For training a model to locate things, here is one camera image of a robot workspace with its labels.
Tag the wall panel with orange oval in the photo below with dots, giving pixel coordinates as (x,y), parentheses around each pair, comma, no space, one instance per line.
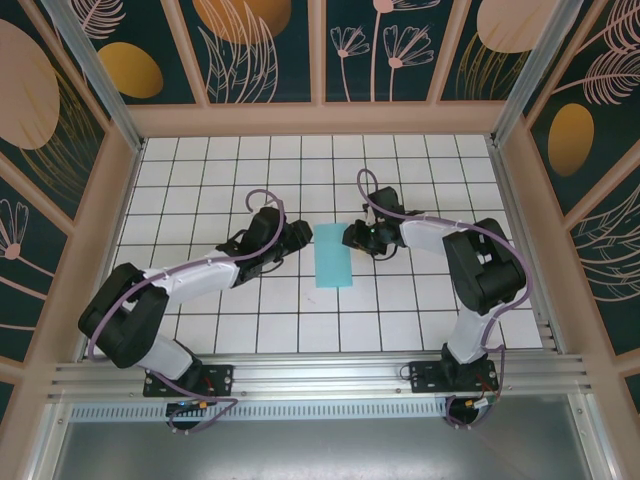
(130,70)

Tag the aluminium corner post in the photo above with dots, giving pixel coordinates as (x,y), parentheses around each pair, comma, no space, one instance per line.
(97,75)
(527,75)

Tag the wall panel with gold leaves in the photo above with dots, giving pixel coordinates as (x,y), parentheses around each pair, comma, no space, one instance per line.
(500,30)

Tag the long aluminium base rail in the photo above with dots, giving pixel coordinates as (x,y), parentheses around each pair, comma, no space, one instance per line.
(320,372)

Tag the wall panel with fern and oval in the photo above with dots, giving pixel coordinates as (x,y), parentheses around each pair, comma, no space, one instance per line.
(590,100)

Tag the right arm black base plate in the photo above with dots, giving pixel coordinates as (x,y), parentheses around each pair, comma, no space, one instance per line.
(425,377)

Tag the aluminium side rail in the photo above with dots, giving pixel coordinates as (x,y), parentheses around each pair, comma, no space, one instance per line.
(120,220)
(507,190)

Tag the wall panel with single flower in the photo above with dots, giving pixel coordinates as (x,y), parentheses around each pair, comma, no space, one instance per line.
(25,250)

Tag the grey metal sheet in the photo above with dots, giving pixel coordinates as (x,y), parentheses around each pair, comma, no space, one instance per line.
(320,450)

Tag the wall panel with fern leaves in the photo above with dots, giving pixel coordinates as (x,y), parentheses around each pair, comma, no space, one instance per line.
(610,260)

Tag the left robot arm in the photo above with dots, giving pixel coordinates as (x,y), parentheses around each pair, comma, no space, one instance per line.
(200,277)

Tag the wall panel with orange circle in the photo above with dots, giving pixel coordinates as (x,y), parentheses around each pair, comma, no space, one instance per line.
(240,50)

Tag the wall panel with pink flowers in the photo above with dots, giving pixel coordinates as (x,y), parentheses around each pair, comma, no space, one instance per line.
(380,50)

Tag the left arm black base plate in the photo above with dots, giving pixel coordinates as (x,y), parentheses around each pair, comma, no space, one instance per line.
(220,380)

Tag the wall panel with pink circle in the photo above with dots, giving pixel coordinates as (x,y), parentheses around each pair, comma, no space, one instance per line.
(30,100)

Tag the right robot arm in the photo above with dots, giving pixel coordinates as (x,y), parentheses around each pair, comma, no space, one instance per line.
(425,235)

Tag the light blue paper sheet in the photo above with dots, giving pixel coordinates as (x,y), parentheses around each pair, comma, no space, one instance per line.
(332,255)

